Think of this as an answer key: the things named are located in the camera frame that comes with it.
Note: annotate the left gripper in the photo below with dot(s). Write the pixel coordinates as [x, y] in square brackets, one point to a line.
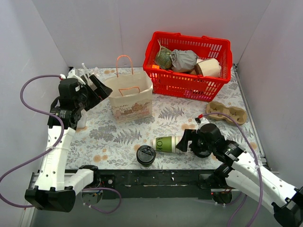
[95, 92]

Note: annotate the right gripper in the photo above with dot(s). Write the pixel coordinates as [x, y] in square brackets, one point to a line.
[191, 141]

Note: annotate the stack of green paper cups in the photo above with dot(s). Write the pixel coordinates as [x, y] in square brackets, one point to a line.
[167, 144]

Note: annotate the beige paper bag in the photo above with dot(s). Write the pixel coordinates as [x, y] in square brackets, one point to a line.
[131, 98]

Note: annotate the black plastic cup lid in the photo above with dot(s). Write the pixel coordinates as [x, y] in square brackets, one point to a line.
[145, 154]

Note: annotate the green paper coffee cup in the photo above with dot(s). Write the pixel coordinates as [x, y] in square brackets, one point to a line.
[146, 164]

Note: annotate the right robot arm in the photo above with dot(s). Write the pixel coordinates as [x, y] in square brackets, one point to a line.
[239, 170]

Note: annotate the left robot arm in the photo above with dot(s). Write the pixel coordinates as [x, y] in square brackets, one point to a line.
[51, 190]

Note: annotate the spare black cup lid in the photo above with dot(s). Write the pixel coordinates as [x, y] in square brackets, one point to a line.
[202, 151]

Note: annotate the white wrapped straws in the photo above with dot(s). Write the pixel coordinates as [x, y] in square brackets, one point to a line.
[88, 73]

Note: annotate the white milk bottle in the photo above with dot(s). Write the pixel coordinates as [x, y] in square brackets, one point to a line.
[82, 121]

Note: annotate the red plastic shopping basket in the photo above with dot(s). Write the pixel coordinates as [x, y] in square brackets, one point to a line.
[188, 84]

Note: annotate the green netted melon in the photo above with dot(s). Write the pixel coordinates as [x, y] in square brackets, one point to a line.
[163, 58]

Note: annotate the beige paper roll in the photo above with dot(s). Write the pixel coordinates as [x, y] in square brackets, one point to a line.
[208, 68]

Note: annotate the grey crumpled paper bag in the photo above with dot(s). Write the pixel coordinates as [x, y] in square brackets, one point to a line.
[183, 61]

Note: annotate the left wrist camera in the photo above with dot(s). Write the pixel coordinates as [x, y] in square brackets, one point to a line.
[73, 74]

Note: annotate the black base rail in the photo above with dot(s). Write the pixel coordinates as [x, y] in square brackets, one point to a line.
[149, 184]

